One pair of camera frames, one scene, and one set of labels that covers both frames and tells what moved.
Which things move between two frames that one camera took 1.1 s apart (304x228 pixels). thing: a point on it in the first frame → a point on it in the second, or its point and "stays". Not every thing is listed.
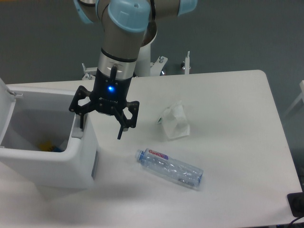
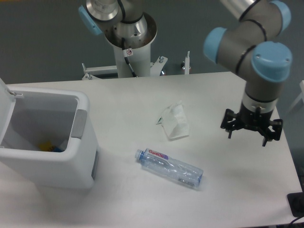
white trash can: (39, 151) stays
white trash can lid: (7, 101) stays
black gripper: (109, 95) → (256, 119)
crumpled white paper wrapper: (175, 121) stays
